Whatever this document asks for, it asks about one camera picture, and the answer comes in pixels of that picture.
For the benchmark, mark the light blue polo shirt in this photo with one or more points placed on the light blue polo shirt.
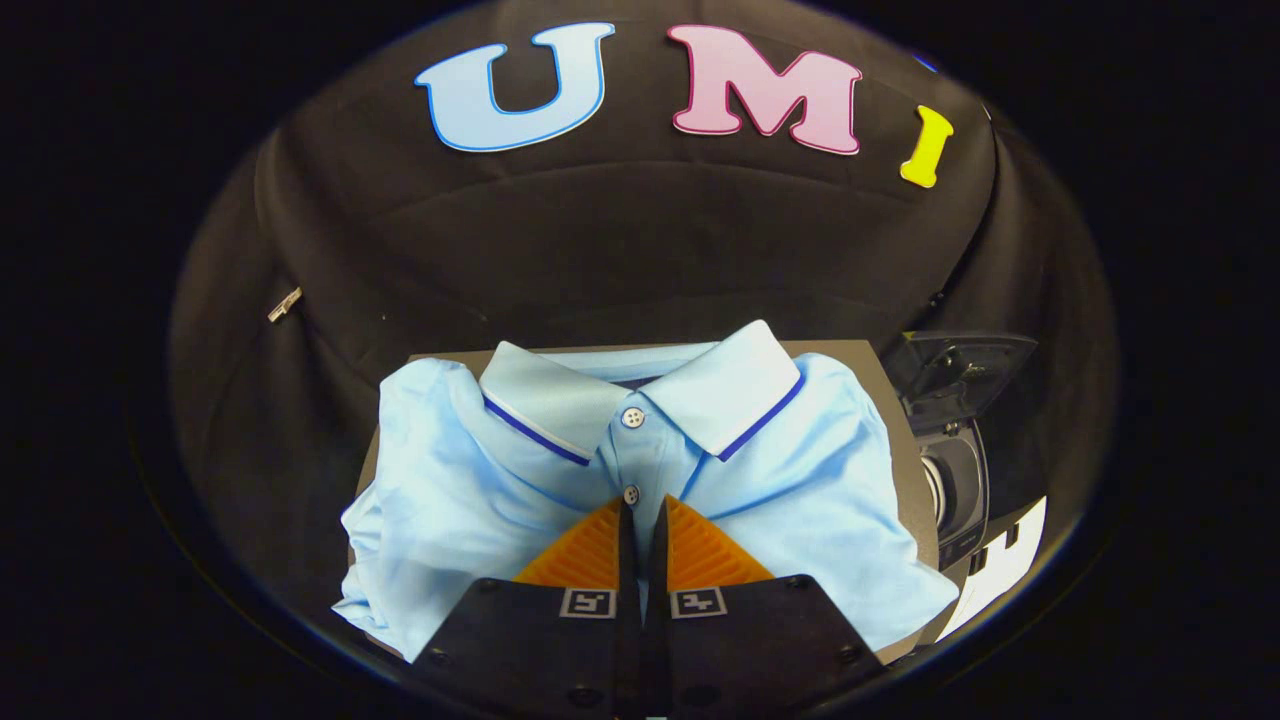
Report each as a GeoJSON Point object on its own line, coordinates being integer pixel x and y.
{"type": "Point", "coordinates": [480, 480]}

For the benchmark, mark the silver metal clip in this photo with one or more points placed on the silver metal clip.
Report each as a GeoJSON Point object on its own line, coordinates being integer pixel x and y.
{"type": "Point", "coordinates": [284, 304]}

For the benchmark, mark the grey cabinet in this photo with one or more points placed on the grey cabinet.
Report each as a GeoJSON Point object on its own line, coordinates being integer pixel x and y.
{"type": "Point", "coordinates": [906, 470]}

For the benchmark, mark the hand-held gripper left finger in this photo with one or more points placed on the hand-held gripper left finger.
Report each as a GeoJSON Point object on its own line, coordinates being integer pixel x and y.
{"type": "Point", "coordinates": [560, 660]}

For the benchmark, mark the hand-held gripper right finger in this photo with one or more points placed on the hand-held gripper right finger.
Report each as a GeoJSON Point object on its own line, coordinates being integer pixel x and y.
{"type": "Point", "coordinates": [740, 660]}

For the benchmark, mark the dark glass washing machine lid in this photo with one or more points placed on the dark glass washing machine lid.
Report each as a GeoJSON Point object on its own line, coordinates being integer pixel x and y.
{"type": "Point", "coordinates": [960, 375]}

